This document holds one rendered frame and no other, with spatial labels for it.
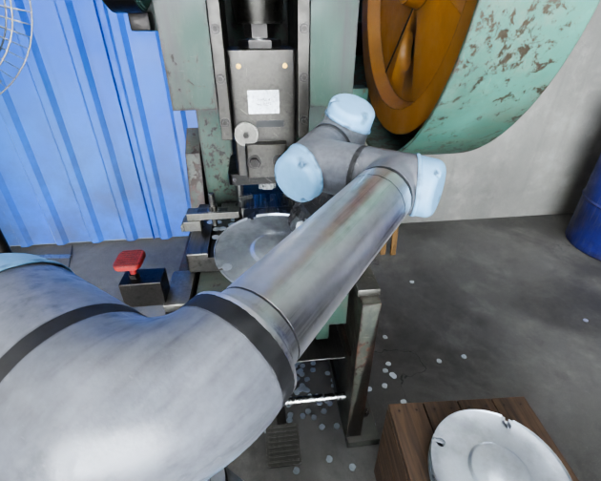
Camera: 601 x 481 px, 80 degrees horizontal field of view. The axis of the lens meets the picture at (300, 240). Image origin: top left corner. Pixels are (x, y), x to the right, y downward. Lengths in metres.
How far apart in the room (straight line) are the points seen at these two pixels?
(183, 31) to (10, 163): 1.88
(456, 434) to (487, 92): 0.76
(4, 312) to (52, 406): 0.08
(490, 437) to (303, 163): 0.81
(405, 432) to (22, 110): 2.25
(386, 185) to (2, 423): 0.35
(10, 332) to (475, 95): 0.68
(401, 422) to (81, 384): 0.92
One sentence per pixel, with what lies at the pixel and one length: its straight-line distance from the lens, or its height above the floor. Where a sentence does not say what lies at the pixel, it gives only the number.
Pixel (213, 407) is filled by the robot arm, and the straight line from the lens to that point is 0.21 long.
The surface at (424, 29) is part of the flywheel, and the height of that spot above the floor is 1.21.
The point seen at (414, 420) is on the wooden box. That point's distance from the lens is 1.07.
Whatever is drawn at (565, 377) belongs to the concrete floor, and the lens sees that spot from 1.88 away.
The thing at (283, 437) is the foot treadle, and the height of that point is 0.16.
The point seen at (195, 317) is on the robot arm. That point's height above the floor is 1.08.
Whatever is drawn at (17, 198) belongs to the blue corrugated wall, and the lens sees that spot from 2.65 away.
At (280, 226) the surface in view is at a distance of 0.89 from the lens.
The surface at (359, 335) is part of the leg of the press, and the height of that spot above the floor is 0.51.
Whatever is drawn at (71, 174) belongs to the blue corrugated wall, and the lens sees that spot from 2.42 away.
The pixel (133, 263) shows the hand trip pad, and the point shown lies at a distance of 0.89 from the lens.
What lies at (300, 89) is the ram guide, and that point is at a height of 1.10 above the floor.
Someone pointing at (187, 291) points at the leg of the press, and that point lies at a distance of 0.96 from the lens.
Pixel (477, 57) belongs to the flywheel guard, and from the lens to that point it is 0.66.
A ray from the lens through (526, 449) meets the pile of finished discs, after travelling 1.09.
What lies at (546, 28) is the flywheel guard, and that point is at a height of 1.22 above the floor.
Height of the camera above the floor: 1.23
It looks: 32 degrees down
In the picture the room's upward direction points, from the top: straight up
